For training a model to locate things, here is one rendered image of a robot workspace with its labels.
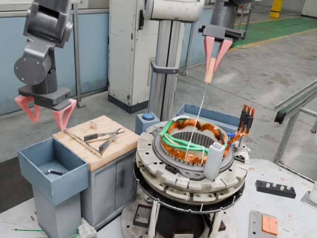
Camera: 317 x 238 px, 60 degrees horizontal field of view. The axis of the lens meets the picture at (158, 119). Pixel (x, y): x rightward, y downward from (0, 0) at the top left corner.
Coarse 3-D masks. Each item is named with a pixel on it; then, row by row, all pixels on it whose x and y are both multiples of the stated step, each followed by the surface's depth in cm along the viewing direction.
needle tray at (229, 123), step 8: (184, 104) 111; (184, 112) 114; (192, 112) 112; (200, 112) 111; (208, 112) 110; (216, 112) 109; (208, 120) 110; (216, 120) 110; (224, 120) 109; (232, 120) 107; (224, 128) 99; (232, 128) 98
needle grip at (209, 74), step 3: (210, 60) 67; (213, 60) 67; (210, 63) 67; (213, 63) 67; (210, 66) 67; (213, 66) 67; (210, 69) 67; (213, 69) 67; (207, 72) 68; (210, 72) 67; (207, 75) 67; (210, 75) 67; (207, 78) 67; (210, 78) 67; (204, 81) 68; (207, 81) 68; (210, 81) 68
